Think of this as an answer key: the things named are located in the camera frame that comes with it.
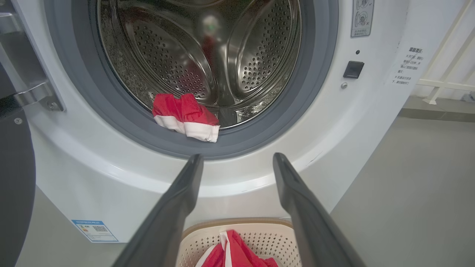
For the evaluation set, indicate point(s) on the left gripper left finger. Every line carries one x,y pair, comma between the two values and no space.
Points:
167,222

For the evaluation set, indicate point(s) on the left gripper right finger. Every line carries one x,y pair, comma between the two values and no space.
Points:
311,226

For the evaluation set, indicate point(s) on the red garment white stripes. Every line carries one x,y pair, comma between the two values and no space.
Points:
237,252

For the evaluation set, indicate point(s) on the red garment white hem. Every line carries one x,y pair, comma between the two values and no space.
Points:
185,111

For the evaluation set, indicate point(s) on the black round glass machine door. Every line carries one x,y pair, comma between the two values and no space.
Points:
15,185

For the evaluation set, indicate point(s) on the cream perforated laundry basket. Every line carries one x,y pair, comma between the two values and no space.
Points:
267,241

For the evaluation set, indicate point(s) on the white front-load washing machine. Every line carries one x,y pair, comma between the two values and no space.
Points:
111,178

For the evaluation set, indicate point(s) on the grey rubber door gasket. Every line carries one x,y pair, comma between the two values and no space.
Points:
122,126

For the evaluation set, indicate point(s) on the black square door latch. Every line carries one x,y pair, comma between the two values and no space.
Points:
353,69

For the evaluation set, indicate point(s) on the silver metal door hinge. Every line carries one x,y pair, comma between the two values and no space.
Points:
37,92

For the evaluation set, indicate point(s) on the blue energy label sticker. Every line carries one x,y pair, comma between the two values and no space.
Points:
94,230

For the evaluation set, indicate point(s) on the stainless steel perforated drum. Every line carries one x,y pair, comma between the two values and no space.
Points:
167,55

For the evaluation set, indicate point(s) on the printed text notice sticker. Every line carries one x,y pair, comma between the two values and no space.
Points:
408,66

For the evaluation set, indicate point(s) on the white metal railing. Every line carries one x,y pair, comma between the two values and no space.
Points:
445,84

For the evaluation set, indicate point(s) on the grey pictogram warning label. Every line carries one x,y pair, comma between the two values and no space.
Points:
362,18

